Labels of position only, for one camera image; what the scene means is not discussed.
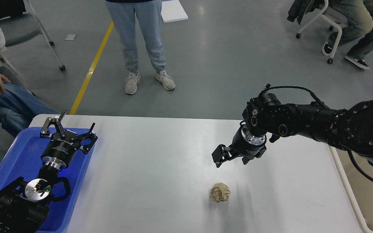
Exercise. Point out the person in light jeans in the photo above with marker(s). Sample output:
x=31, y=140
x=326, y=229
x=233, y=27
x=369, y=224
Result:
x=124, y=15

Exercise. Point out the blue plastic tray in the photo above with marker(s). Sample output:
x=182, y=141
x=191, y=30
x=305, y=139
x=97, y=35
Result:
x=23, y=160

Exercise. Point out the grey folding chair left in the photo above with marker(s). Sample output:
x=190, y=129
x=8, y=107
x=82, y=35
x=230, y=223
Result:
x=20, y=23

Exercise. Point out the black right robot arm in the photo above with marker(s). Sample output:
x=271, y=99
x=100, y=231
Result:
x=350, y=130

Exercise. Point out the brown paper ball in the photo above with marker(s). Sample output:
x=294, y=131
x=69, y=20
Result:
x=220, y=192

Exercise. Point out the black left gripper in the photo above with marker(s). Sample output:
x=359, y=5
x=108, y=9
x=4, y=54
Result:
x=64, y=144

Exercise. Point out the beige waste bin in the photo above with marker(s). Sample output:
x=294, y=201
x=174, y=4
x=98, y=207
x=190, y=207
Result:
x=358, y=188

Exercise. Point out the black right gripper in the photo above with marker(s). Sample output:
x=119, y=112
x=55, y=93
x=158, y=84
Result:
x=244, y=144

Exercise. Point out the seated person olive trousers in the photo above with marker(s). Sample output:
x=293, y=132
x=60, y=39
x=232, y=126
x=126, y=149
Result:
x=359, y=15

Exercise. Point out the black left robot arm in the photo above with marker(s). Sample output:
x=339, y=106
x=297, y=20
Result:
x=41, y=176

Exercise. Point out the white chair with wheels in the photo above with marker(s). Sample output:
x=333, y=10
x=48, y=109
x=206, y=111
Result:
x=336, y=21

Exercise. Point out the seated person blue jeans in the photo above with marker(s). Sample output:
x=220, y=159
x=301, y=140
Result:
x=18, y=107

